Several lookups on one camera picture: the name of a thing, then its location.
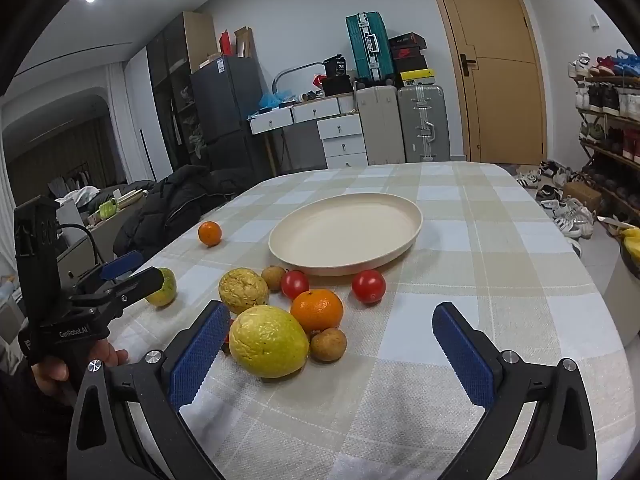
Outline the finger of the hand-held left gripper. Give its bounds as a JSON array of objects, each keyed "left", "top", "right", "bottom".
[
  {"left": 72, "top": 251, "right": 145, "bottom": 297},
  {"left": 69, "top": 267, "right": 165, "bottom": 318}
]

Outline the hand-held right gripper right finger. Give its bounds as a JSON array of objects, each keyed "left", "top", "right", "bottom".
[{"left": 431, "top": 301, "right": 598, "bottom": 480}]

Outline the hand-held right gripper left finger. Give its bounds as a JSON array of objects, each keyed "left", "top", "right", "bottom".
[{"left": 66, "top": 300, "right": 233, "bottom": 480}]

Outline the green yellow guava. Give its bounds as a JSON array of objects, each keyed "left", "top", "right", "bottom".
[{"left": 145, "top": 267, "right": 178, "bottom": 308}]

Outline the large smooth yellow guava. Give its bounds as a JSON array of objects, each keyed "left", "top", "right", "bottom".
[{"left": 229, "top": 305, "right": 310, "bottom": 379}]

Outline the wrinkled yellow guava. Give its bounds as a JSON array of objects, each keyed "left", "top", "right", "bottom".
[{"left": 218, "top": 267, "right": 270, "bottom": 315}]

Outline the small mandarin orange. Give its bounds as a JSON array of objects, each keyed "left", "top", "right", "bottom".
[{"left": 197, "top": 220, "right": 223, "bottom": 248}]

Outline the brown longan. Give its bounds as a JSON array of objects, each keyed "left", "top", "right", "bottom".
[
  {"left": 310, "top": 327, "right": 348, "bottom": 363},
  {"left": 261, "top": 265, "right": 287, "bottom": 292}
]

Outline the large mandarin orange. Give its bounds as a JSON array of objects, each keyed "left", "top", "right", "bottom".
[{"left": 290, "top": 289, "right": 345, "bottom": 333}]

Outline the cream round plate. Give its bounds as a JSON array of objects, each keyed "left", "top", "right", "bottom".
[{"left": 268, "top": 192, "right": 424, "bottom": 277}]

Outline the person's left forearm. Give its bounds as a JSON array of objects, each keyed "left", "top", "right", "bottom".
[{"left": 0, "top": 367, "right": 81, "bottom": 480}]

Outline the person's left hand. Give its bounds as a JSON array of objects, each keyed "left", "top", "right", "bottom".
[{"left": 31, "top": 342, "right": 130, "bottom": 406}]

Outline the black puffer jacket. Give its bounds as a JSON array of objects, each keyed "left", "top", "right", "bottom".
[{"left": 112, "top": 164, "right": 251, "bottom": 261}]

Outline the white crumpled cloth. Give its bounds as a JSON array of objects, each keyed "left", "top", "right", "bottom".
[{"left": 65, "top": 185, "right": 101, "bottom": 206}]

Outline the brown curtain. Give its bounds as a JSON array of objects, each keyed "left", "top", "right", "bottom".
[{"left": 2, "top": 115, "right": 126, "bottom": 201}]

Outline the scattered sneakers pile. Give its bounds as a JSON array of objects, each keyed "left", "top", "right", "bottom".
[{"left": 515, "top": 160, "right": 596, "bottom": 258}]

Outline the dark shelf cabinet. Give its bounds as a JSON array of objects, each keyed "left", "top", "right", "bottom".
[{"left": 146, "top": 14, "right": 193, "bottom": 173}]

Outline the dark grey fridge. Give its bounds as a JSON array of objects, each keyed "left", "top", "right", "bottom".
[{"left": 189, "top": 55, "right": 273, "bottom": 181}]

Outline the brown cardboard box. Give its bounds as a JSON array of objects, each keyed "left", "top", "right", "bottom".
[{"left": 564, "top": 181, "right": 602, "bottom": 211}]

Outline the blue plastic bag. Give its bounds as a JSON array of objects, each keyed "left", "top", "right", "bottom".
[{"left": 259, "top": 89, "right": 293, "bottom": 111}]

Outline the tall brown cardboard panel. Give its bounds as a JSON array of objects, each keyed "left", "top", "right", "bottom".
[{"left": 182, "top": 11, "right": 221, "bottom": 73}]

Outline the silver suitcase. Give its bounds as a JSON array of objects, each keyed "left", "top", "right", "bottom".
[{"left": 397, "top": 84, "right": 451, "bottom": 163}]

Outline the white drawer desk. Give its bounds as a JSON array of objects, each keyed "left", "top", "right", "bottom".
[{"left": 248, "top": 92, "right": 369, "bottom": 176}]

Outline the wooden shoe rack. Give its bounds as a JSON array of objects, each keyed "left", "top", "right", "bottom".
[{"left": 575, "top": 74, "right": 640, "bottom": 221}]

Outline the beige suitcase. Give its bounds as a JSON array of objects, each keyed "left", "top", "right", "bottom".
[{"left": 355, "top": 85, "right": 406, "bottom": 167}]

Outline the open cardboard box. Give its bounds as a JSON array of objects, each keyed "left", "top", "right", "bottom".
[{"left": 234, "top": 26, "right": 257, "bottom": 58}]

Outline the arched desk mirror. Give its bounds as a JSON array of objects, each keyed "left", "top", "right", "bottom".
[{"left": 271, "top": 61, "right": 327, "bottom": 97}]

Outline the black storage box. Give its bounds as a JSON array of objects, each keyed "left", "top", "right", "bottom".
[{"left": 322, "top": 76, "right": 356, "bottom": 96}]

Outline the shoe rack with shoes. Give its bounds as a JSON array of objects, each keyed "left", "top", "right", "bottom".
[{"left": 567, "top": 49, "right": 640, "bottom": 196}]

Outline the plain black shoe box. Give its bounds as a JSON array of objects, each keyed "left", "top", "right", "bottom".
[{"left": 392, "top": 56, "right": 430, "bottom": 75}]

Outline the wooden door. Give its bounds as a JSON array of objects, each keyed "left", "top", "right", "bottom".
[{"left": 421, "top": 0, "right": 549, "bottom": 166}]

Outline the teal suitcase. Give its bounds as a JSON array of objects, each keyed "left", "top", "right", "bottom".
[{"left": 345, "top": 11, "right": 392, "bottom": 86}]

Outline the black red-striped shoe box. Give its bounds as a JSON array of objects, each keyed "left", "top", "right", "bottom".
[{"left": 389, "top": 33, "right": 427, "bottom": 50}]

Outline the black cable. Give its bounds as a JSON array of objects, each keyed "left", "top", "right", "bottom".
[{"left": 64, "top": 223, "right": 101, "bottom": 272}]

